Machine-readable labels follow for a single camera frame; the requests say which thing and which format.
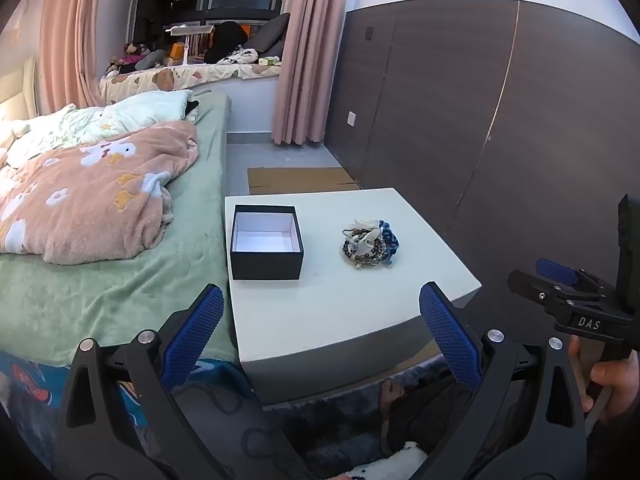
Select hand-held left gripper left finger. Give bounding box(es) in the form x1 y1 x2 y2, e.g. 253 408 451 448
52 284 316 480

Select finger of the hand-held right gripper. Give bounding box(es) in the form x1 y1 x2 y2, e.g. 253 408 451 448
507 270 618 319
536 258 616 297

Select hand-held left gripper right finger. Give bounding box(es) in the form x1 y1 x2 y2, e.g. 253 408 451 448
410 281 591 480

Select black jewelry box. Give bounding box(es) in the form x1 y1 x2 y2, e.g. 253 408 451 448
229 204 305 281

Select pile of bead bracelets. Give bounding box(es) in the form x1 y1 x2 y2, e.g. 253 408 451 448
342 218 400 270

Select person's right hand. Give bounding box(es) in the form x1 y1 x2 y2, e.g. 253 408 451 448
568 335 640 423

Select person's dark trousers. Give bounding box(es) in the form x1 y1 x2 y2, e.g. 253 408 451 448
385 372 473 456

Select person's foot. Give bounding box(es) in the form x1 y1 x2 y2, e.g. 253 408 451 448
377 379 406 426

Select bed with green sheet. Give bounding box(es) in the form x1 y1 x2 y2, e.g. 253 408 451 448
0 91 241 367

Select white side table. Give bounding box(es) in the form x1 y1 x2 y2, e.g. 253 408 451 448
224 188 482 406

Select white plush slipper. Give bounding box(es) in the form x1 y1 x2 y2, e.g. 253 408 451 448
345 441 428 480

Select pink flower blanket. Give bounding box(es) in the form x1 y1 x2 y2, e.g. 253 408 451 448
0 120 201 265

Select blue printed bed skirt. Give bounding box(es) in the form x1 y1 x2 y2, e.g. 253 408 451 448
0 347 266 466

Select flat brown cardboard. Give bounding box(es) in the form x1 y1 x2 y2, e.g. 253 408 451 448
247 166 361 196

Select white pillow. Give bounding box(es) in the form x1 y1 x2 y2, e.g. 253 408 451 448
0 89 196 168

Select heap of plush toys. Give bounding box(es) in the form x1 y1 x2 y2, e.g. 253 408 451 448
107 42 173 76

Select pink curtain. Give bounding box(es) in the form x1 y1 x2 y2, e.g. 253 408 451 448
39 0 108 116
271 0 353 147

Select black cloth heap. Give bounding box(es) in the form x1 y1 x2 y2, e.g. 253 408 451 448
202 21 251 63

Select cream headboard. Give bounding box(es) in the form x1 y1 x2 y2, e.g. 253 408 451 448
0 57 41 121

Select white desk lamp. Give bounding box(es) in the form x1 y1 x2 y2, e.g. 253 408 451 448
167 24 216 66

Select dark grey pillow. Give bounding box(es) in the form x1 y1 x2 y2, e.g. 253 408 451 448
245 12 292 57

